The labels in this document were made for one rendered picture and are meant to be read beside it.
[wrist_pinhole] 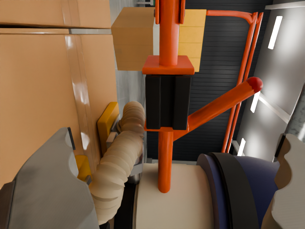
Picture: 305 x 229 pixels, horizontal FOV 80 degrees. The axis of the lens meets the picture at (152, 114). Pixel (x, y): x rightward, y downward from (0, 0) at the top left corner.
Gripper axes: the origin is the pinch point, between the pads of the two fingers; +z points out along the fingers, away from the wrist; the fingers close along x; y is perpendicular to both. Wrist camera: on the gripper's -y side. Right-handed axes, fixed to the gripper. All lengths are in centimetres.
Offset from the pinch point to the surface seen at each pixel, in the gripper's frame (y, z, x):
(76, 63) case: -0.7, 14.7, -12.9
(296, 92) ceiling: 250, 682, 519
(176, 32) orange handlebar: -5.0, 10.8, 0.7
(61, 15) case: -6.6, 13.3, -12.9
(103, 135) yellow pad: 13.9, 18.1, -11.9
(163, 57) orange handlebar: -2.4, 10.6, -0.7
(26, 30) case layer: -2, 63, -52
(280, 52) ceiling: 128, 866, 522
